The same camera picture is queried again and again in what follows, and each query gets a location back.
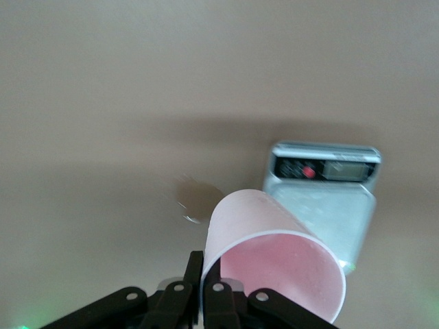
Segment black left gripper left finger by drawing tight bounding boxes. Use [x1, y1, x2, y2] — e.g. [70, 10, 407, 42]
[39, 251, 204, 329]

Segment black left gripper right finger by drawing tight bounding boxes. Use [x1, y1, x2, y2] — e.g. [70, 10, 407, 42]
[204, 262, 339, 329]

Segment pink plastic cup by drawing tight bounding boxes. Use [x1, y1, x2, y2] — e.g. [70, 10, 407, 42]
[200, 187, 347, 325]

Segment silver digital kitchen scale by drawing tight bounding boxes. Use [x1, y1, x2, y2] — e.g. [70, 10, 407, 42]
[262, 140, 382, 275]

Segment brown table cover sheet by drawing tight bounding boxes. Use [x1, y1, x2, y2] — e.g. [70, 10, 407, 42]
[0, 0, 439, 329]

